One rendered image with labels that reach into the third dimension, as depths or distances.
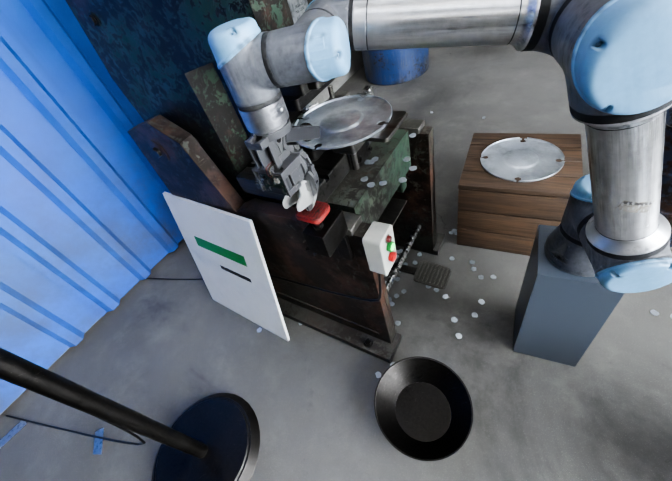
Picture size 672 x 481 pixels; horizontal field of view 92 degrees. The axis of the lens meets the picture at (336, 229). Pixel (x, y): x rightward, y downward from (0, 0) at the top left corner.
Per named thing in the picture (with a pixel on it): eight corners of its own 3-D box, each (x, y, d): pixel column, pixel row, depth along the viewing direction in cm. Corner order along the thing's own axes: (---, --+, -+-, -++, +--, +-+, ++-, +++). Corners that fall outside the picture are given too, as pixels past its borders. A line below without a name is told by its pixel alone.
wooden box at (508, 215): (560, 199, 155) (580, 133, 131) (559, 260, 133) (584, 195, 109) (470, 191, 172) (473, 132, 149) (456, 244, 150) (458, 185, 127)
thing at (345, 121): (408, 97, 94) (408, 94, 93) (363, 155, 78) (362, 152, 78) (325, 96, 108) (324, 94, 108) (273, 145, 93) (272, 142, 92)
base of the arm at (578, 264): (612, 235, 85) (626, 207, 78) (619, 282, 76) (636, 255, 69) (544, 228, 92) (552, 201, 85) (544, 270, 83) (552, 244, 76)
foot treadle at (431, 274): (451, 276, 127) (452, 267, 123) (443, 296, 122) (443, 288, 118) (326, 241, 156) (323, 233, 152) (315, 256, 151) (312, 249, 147)
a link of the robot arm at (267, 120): (257, 90, 57) (293, 90, 53) (266, 114, 60) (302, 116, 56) (228, 111, 53) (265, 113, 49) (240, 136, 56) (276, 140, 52)
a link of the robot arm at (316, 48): (347, -1, 47) (278, 16, 50) (334, 22, 40) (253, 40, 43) (357, 56, 53) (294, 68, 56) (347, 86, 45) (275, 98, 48)
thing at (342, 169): (386, 123, 113) (384, 107, 109) (320, 209, 89) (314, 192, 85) (316, 119, 128) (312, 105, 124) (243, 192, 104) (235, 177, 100)
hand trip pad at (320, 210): (339, 226, 77) (331, 202, 72) (326, 244, 74) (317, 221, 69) (315, 220, 80) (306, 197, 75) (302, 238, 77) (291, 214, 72)
